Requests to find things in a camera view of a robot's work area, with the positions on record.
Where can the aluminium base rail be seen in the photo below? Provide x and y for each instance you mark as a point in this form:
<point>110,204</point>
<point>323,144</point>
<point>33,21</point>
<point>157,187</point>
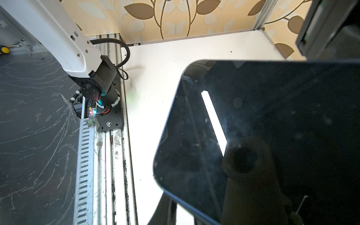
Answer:
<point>103,195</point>

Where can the phone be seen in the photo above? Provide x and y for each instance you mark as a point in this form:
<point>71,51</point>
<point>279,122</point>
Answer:
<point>264,143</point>

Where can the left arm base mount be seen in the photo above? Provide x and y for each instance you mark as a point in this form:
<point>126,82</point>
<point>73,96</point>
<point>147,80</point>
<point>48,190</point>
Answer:
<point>100,87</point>

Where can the aluminium frame post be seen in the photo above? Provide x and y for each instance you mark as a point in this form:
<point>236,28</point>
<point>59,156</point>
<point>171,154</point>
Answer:
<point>264,14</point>

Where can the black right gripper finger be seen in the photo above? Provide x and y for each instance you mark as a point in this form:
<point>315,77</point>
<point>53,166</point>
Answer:
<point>165,213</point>

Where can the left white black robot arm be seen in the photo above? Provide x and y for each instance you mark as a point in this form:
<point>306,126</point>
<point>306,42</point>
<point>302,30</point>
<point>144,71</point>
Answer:
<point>53,27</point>

